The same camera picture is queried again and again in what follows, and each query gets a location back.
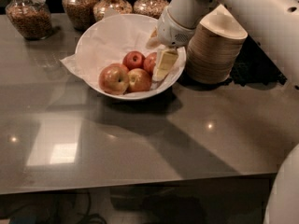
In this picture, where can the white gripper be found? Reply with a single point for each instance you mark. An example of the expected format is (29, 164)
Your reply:
(170, 32)

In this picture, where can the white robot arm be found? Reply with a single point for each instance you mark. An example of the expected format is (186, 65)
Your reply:
(274, 26)

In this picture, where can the back red apple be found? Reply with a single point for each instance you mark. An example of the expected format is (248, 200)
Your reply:
(133, 59)

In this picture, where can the large white bowl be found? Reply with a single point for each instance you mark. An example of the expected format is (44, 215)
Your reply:
(124, 28)

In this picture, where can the white paper bowl liner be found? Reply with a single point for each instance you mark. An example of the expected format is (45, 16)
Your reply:
(109, 44)

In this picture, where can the glass cereal jar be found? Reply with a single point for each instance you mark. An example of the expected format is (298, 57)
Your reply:
(151, 8)
(80, 13)
(31, 18)
(103, 6)

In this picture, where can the front stack of paper bowls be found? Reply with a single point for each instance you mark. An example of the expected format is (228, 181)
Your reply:
(213, 49)

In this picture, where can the black cutlery holder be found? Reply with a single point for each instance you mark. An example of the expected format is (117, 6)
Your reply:
(253, 66)

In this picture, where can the far left glass cereal jar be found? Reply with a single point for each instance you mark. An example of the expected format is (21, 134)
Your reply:
(31, 18)

